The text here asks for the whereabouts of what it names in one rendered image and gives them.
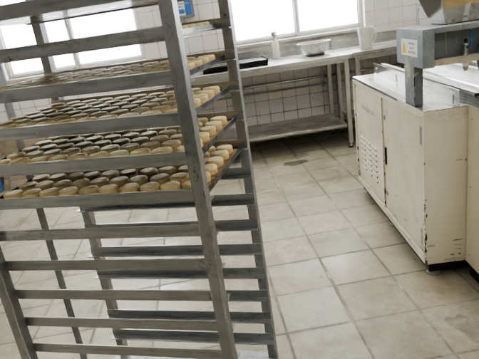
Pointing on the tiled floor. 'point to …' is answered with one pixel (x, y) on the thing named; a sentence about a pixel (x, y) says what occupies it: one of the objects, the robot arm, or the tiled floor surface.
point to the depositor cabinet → (415, 166)
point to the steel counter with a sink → (336, 48)
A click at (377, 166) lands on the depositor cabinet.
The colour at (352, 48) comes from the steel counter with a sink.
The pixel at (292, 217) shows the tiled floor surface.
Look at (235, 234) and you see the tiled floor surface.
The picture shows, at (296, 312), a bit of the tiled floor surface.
